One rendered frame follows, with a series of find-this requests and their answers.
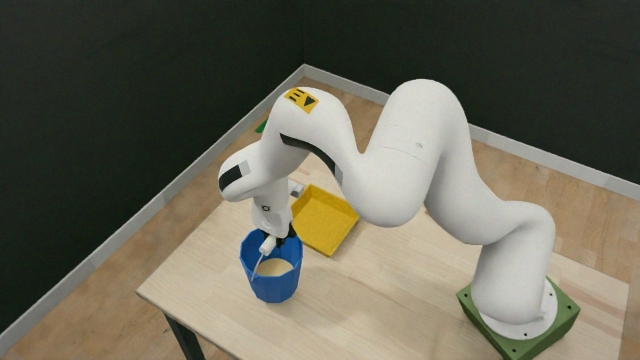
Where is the yellow shallow tray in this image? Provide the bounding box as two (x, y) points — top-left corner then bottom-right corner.
(290, 183), (360, 258)

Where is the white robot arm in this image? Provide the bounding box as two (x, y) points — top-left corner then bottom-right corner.
(218, 79), (557, 340)

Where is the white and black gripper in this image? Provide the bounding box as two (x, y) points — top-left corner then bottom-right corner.
(251, 200), (297, 248)

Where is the blue bucket with white handle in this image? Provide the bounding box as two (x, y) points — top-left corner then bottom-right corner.
(239, 228), (303, 303)

